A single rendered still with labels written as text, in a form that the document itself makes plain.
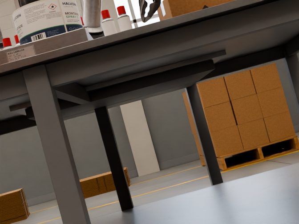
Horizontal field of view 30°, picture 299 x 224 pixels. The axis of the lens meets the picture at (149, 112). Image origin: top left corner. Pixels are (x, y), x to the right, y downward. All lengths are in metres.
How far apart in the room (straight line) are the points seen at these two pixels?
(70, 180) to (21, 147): 6.37
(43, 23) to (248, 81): 4.12
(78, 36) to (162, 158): 6.29
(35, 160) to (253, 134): 3.35
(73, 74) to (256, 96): 4.29
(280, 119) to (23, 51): 4.39
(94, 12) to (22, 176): 5.29
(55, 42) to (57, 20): 0.19
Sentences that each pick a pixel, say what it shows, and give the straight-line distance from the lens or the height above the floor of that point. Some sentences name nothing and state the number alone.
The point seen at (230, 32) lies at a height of 0.76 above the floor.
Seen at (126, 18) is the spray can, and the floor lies 1.03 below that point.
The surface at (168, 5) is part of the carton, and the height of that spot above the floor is 1.08.
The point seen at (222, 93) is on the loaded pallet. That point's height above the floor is 0.74.
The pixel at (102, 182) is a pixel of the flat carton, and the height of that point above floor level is 0.13.
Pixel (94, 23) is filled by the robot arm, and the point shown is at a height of 1.14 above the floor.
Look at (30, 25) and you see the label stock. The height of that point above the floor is 0.96.
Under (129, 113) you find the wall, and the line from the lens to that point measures 7.60.
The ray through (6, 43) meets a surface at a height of 1.06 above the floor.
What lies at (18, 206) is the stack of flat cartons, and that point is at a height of 0.15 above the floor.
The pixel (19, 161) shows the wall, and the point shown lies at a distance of 7.81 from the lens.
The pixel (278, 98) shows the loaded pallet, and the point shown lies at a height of 0.54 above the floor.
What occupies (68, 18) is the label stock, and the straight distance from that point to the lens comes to 1.70.
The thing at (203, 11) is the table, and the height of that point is 0.82.
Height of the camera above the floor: 0.57
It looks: 2 degrees up
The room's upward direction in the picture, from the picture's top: 15 degrees counter-clockwise
